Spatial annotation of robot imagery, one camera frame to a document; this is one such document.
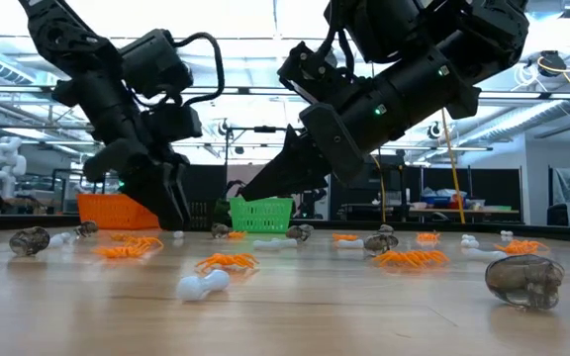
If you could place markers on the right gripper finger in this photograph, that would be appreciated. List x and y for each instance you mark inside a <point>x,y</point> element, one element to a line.
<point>295,168</point>
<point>290,192</point>

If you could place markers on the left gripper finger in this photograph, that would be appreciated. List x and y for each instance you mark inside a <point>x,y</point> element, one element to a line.
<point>178,188</point>
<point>159,198</point>

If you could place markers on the white plastic bone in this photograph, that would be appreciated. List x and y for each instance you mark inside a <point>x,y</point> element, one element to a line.
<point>56,241</point>
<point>193,289</point>
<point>70,238</point>
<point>469,242</point>
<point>506,233</point>
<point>178,234</point>
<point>350,244</point>
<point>483,254</point>
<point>286,243</point>

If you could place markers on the translucent smoky plastic skull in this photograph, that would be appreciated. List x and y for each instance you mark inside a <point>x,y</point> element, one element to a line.
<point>87,229</point>
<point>386,229</point>
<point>219,231</point>
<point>522,282</point>
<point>295,234</point>
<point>308,229</point>
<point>379,244</point>
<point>28,241</point>

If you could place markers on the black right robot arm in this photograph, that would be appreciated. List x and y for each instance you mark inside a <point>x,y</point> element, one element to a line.
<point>413,84</point>

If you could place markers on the black background robot arm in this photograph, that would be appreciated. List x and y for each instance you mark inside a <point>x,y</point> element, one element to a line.
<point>314,203</point>

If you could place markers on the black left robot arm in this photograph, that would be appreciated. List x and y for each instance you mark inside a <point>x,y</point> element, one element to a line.
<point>87,64</point>

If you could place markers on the black partition panel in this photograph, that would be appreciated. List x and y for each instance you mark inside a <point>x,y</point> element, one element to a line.
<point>364,198</point>
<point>206,180</point>
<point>493,185</point>

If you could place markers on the green plastic basket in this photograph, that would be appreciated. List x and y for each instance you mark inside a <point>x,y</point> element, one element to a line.
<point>260,216</point>

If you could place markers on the black plastic basket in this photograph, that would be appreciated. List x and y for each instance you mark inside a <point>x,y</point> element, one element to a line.
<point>208,215</point>

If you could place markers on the orange plastic basket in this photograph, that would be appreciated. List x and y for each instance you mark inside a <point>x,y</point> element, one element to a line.
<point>102,212</point>

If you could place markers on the pink cloth curtain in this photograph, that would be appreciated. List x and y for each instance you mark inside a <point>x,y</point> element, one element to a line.
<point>234,179</point>

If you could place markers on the wooden background table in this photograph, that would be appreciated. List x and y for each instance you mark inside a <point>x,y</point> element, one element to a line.
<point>463,211</point>

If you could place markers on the black metal rig frame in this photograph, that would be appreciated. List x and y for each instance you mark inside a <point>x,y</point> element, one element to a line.
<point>264,129</point>

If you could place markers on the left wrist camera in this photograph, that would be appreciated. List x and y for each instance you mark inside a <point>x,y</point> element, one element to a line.
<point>171,123</point>

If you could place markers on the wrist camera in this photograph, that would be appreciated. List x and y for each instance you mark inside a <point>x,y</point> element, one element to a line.
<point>171,123</point>
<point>310,74</point>

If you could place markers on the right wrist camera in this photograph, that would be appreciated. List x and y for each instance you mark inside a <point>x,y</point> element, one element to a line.
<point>310,74</point>

